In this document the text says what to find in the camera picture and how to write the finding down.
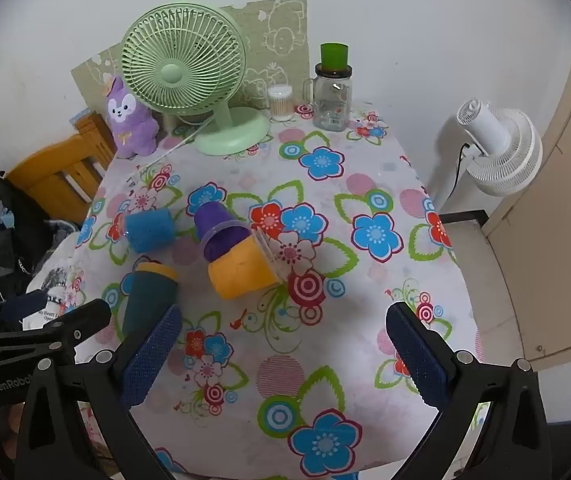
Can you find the green printed cardboard sheet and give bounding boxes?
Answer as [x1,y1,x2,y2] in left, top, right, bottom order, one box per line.
[70,0,311,122]

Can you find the green cup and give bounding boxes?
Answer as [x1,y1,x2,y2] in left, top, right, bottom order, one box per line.
[320,43,351,69]

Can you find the dark teal cup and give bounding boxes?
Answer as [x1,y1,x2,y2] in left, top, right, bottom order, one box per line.
[122,261,179,342]

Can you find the dark clothes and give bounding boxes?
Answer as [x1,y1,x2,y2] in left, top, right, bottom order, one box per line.
[0,172,82,307]

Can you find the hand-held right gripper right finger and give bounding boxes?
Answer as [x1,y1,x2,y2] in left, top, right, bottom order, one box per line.
[387,302,554,480]

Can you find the purple cup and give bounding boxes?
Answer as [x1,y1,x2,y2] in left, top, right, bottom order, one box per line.
[194,203,254,263]

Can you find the orange cup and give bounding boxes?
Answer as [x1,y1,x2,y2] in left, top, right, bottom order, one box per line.
[208,232,292,300]

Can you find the glass jar mug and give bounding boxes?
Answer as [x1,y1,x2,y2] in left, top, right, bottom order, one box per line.
[303,62,354,134]

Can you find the blue cup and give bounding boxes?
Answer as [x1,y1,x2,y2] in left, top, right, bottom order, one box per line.
[124,208,176,254]

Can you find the green desk fan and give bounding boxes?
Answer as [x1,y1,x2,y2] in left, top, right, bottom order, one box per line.
[120,2,272,156]

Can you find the beige door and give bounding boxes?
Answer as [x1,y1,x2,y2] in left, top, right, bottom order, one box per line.
[480,17,571,368]

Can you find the floral tablecloth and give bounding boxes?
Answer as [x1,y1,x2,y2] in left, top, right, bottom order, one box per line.
[73,102,487,480]

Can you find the purple plush toy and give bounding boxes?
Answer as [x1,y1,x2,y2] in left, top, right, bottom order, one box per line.
[102,75,159,160]

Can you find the wooden chair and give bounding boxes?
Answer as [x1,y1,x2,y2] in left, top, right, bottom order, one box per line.
[0,110,117,227]

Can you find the white fan cable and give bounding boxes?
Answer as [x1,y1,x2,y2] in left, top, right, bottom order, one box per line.
[130,119,217,182]

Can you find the black fan cable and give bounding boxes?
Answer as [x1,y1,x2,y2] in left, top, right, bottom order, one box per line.
[452,142,472,187]

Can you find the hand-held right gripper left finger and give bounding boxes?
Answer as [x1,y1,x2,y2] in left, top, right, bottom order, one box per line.
[14,304,184,480]

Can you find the white printed cloth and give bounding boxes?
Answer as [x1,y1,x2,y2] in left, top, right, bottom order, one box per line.
[22,240,87,332]

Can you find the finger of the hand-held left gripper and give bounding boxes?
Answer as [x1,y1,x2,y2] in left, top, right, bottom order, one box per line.
[0,299,113,363]
[0,290,49,333]

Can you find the cotton swab container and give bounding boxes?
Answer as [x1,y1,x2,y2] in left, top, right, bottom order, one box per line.
[267,85,295,122]

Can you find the white standing fan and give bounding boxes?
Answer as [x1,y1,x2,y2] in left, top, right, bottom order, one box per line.
[425,99,544,221]

